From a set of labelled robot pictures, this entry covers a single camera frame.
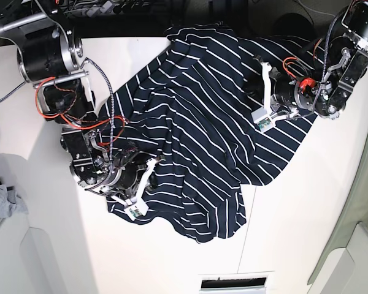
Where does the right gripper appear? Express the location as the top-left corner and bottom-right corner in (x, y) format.
(101, 153), (147, 199)

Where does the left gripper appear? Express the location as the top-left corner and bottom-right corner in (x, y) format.
(243, 78), (319, 115)

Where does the navy white striped t-shirt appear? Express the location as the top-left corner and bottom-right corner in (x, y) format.
(99, 23), (315, 243)

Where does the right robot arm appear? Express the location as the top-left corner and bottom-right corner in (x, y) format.
(0, 1), (157, 204)

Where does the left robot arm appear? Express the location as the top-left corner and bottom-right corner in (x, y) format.
(251, 1), (368, 130)

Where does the black office chair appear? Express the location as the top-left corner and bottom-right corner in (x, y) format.
(271, 13), (316, 40)

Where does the grey cloth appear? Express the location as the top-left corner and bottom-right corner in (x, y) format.
(0, 184), (29, 219)

